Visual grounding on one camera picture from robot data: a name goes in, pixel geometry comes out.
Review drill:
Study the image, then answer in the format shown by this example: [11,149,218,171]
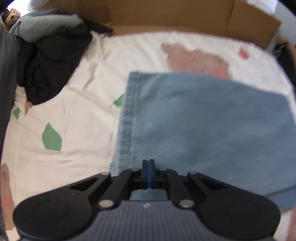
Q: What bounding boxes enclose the light blue denim pants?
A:
[110,72,295,210]

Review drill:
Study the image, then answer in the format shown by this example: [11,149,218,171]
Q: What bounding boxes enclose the cream cartoon bear bedsheet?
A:
[1,32,295,240]

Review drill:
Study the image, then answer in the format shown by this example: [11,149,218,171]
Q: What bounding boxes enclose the black garment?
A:
[16,21,113,105]

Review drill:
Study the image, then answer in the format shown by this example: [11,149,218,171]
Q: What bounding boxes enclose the dark grey pillow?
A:
[0,25,21,147]

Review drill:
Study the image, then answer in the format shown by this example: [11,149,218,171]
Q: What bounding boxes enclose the brown cardboard sheet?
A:
[41,0,281,49]

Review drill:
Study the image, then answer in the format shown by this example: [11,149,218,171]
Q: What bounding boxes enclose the grey neck pillow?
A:
[10,9,83,43]

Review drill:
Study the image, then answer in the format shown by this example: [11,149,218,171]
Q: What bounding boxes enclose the small plush toy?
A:
[4,8,21,30]

